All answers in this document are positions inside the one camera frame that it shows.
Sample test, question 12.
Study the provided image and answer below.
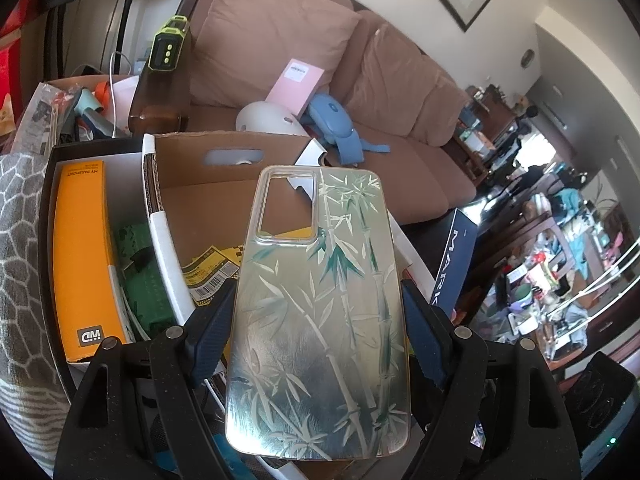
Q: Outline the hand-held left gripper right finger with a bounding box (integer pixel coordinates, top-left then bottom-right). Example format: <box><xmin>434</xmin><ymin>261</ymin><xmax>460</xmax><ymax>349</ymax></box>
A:
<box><xmin>397</xmin><ymin>279</ymin><xmax>586</xmax><ymax>480</ymax></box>

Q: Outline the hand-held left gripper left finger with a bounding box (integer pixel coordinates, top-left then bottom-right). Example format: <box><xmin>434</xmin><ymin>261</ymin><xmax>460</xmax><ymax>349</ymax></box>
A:
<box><xmin>52</xmin><ymin>275</ymin><xmax>241</xmax><ymax>480</ymax></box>

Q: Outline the yellow checkered booklet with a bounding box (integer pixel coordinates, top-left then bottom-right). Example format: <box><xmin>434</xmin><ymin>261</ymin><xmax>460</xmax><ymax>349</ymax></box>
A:
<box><xmin>181</xmin><ymin>225</ymin><xmax>316</xmax><ymax>307</ymax></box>

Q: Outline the bamboo print phone case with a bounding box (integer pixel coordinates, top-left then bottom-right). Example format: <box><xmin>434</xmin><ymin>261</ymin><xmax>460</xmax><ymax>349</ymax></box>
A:
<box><xmin>224</xmin><ymin>165</ymin><xmax>413</xmax><ymax>461</ymax></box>

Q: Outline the white cardboard box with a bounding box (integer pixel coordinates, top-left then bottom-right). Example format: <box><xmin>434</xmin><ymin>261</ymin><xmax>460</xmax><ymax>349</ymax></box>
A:
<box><xmin>141</xmin><ymin>131</ymin><xmax>438</xmax><ymax>480</ymax></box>

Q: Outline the green studded block set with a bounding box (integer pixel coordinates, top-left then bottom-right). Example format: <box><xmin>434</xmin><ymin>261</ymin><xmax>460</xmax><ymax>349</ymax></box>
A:
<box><xmin>114</xmin><ymin>222</ymin><xmax>177</xmax><ymax>333</ymax></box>

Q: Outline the navy long box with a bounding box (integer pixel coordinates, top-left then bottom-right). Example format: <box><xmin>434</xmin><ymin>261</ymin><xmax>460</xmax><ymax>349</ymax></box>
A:
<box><xmin>434</xmin><ymin>207</ymin><xmax>477</xmax><ymax>326</ymax></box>

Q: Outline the cluttered dining table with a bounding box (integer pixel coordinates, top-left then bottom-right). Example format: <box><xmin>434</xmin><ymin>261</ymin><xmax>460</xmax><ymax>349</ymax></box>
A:
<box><xmin>475</xmin><ymin>180</ymin><xmax>640</xmax><ymax>371</ymax></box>

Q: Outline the brown sofa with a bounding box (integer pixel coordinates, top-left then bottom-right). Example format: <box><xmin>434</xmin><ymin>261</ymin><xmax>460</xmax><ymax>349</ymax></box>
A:
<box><xmin>127</xmin><ymin>0</ymin><xmax>478</xmax><ymax>226</ymax></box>

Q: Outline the orange yellow product box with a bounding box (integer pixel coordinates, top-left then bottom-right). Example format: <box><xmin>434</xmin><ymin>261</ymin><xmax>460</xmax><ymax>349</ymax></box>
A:
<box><xmin>52</xmin><ymin>160</ymin><xmax>128</xmax><ymax>363</ymax></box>

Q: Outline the black storage box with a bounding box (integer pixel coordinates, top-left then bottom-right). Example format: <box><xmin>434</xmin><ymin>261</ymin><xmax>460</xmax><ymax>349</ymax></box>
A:
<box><xmin>37</xmin><ymin>137</ymin><xmax>166</xmax><ymax>386</ymax></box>

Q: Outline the grey honeycomb patterned blanket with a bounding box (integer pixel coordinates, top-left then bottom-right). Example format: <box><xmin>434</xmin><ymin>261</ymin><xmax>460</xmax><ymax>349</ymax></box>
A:
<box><xmin>0</xmin><ymin>150</ymin><xmax>76</xmax><ymax>411</ymax></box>

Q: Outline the dark wooden side cabinet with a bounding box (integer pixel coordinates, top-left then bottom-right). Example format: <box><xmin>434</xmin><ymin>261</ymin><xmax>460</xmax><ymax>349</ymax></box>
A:
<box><xmin>462</xmin><ymin>84</ymin><xmax>518</xmax><ymax>176</ymax></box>

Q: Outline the white dome nail lamp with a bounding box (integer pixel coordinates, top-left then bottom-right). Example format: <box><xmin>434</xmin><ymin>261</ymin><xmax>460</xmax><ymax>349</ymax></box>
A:
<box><xmin>236</xmin><ymin>101</ymin><xmax>312</xmax><ymax>138</ymax></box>

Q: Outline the blue neck massager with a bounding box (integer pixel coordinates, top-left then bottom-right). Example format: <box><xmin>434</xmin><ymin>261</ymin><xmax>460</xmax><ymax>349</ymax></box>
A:
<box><xmin>302</xmin><ymin>92</ymin><xmax>392</xmax><ymax>165</ymax></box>

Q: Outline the brown sofa cushion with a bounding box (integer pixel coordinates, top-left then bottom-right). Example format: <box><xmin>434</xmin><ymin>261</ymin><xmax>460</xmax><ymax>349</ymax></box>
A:
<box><xmin>190</xmin><ymin>0</ymin><xmax>363</xmax><ymax>108</ymax></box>
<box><xmin>345</xmin><ymin>25</ymin><xmax>468</xmax><ymax>146</ymax></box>

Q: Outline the teal hair dryer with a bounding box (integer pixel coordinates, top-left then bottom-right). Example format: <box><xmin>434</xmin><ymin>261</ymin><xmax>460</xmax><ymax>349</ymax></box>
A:
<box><xmin>74</xmin><ymin>87</ymin><xmax>118</xmax><ymax>137</ymax></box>

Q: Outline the pink box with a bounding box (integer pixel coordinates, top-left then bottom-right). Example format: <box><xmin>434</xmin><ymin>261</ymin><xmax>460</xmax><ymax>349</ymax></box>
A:
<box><xmin>265</xmin><ymin>58</ymin><xmax>326</xmax><ymax>118</ymax></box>

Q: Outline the printed plastic bag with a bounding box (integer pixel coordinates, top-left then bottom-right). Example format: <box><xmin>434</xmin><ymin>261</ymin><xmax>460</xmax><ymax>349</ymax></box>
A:
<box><xmin>17</xmin><ymin>82</ymin><xmax>76</xmax><ymax>153</ymax></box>

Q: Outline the open brown cardboard box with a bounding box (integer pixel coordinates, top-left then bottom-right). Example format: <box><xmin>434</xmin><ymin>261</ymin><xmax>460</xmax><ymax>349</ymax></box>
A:
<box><xmin>17</xmin><ymin>74</ymin><xmax>143</xmax><ymax>153</ymax></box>

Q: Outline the black speaker stand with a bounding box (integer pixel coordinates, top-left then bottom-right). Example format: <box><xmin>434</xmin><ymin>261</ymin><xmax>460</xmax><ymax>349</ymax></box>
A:
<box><xmin>116</xmin><ymin>0</ymin><xmax>137</xmax><ymax>61</ymax></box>
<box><xmin>44</xmin><ymin>5</ymin><xmax>70</xmax><ymax>83</ymax></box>

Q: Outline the dark red gift bag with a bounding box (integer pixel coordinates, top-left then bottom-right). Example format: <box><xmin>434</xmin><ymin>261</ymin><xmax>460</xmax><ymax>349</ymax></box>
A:
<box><xmin>0</xmin><ymin>0</ymin><xmax>26</xmax><ymax>36</ymax></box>

